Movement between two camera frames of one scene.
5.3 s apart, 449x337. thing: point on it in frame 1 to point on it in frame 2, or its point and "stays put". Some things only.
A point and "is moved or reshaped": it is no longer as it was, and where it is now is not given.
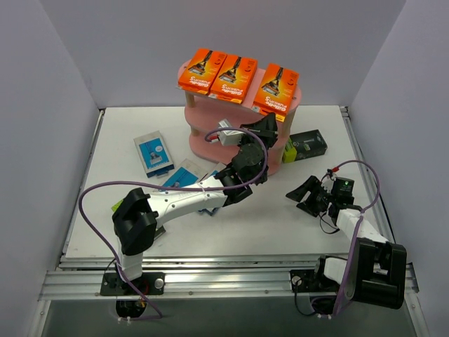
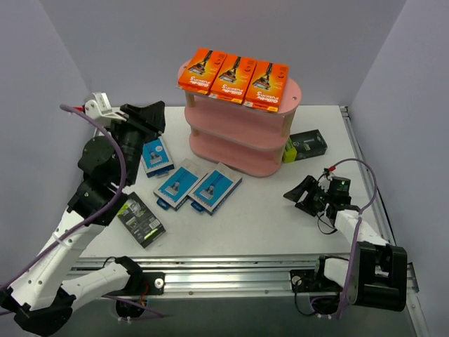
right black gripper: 316,196 stays put
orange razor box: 234,80 stays put
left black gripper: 258,130 to 137,121
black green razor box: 299,145 stays put
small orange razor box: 276,91 is moved or reshaped
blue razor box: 189,173 stays put
